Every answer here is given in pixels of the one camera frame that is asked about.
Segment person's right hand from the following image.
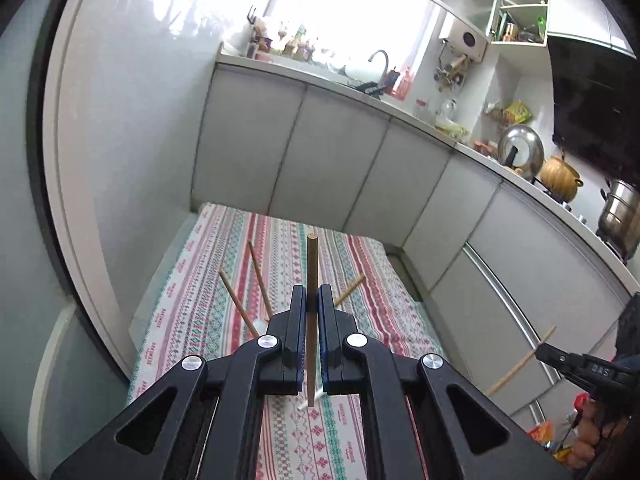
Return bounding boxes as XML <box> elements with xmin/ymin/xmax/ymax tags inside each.
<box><xmin>571</xmin><ymin>404</ymin><xmax>609</xmax><ymax>462</ymax></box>

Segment curved metal faucet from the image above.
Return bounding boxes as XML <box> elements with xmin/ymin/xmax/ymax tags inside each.
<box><xmin>368</xmin><ymin>49</ymin><xmax>392</xmax><ymax>87</ymax></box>

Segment grey base cabinets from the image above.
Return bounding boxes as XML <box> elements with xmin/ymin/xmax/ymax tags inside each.
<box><xmin>190</xmin><ymin>65</ymin><xmax>640</xmax><ymax>421</ymax></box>

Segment bright kitchen window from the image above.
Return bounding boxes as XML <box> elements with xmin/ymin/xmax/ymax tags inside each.
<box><xmin>260</xmin><ymin>0</ymin><xmax>437</xmax><ymax>77</ymax></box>

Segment yellow snack packet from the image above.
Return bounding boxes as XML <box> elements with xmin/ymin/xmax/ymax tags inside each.
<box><xmin>502</xmin><ymin>100</ymin><xmax>534</xmax><ymax>125</ymax></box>

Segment pink dish soap bottle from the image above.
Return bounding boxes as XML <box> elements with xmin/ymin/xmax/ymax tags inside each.
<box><xmin>390</xmin><ymin>67</ymin><xmax>415</xmax><ymax>100</ymax></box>

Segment white water heater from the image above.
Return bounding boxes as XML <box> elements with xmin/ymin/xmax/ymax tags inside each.
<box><xmin>439</xmin><ymin>14</ymin><xmax>489</xmax><ymax>62</ymax></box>

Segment black range hood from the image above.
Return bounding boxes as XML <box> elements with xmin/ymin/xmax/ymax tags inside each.
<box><xmin>546</xmin><ymin>35</ymin><xmax>640</xmax><ymax>187</ymax></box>

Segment orange cooking pot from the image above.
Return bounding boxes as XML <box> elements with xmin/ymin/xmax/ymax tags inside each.
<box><xmin>539</xmin><ymin>156</ymin><xmax>585</xmax><ymax>202</ymax></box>

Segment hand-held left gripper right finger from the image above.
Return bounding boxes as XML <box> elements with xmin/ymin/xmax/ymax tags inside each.
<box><xmin>319</xmin><ymin>284</ymin><xmax>576</xmax><ymax>480</ymax></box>

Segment red green patterned tablecloth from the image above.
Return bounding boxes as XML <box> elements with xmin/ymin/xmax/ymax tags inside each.
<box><xmin>127</xmin><ymin>202</ymin><xmax>446</xmax><ymax>480</ymax></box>

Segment clear glass jar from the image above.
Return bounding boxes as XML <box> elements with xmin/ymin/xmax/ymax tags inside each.
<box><xmin>434</xmin><ymin>97</ymin><xmax>459</xmax><ymax>127</ymax></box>

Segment steel pot lid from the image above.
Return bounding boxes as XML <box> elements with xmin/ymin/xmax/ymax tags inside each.
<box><xmin>497</xmin><ymin>124</ymin><xmax>545</xmax><ymax>179</ymax></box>

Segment open white wall cabinet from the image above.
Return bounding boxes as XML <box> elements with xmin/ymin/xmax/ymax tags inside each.
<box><xmin>431</xmin><ymin>0</ymin><xmax>551</xmax><ymax>49</ymax></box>

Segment white kitchen countertop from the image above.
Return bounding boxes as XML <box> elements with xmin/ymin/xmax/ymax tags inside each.
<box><xmin>215</xmin><ymin>52</ymin><xmax>640</xmax><ymax>273</ymax></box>

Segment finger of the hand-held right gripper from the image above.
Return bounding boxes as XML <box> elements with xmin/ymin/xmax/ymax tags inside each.
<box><xmin>535</xmin><ymin>341</ymin><xmax>596</xmax><ymax>387</ymax></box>

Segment orange snack packet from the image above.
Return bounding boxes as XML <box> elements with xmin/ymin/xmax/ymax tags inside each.
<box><xmin>529</xmin><ymin>419</ymin><xmax>557</xmax><ymax>447</ymax></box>

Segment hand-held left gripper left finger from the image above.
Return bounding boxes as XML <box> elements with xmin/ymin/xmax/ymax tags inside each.
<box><xmin>50</xmin><ymin>285</ymin><xmax>307</xmax><ymax>480</ymax></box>

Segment wooden chopstick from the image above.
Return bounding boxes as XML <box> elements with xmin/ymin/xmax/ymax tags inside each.
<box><xmin>306</xmin><ymin>232</ymin><xmax>321</xmax><ymax>407</ymax></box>
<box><xmin>485</xmin><ymin>326</ymin><xmax>557</xmax><ymax>396</ymax></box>
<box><xmin>247</xmin><ymin>241</ymin><xmax>273</xmax><ymax>322</ymax></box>
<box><xmin>218</xmin><ymin>268</ymin><xmax>260</xmax><ymax>338</ymax></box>
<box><xmin>332</xmin><ymin>275</ymin><xmax>367</xmax><ymax>308</ymax></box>

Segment row of windowsill bottles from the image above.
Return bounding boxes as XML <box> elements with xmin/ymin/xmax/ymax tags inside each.
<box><xmin>244</xmin><ymin>5</ymin><xmax>322</xmax><ymax>64</ymax></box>

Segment steel stock pot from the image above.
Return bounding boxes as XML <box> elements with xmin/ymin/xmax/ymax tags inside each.
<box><xmin>596</xmin><ymin>178</ymin><xmax>640</xmax><ymax>257</ymax></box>

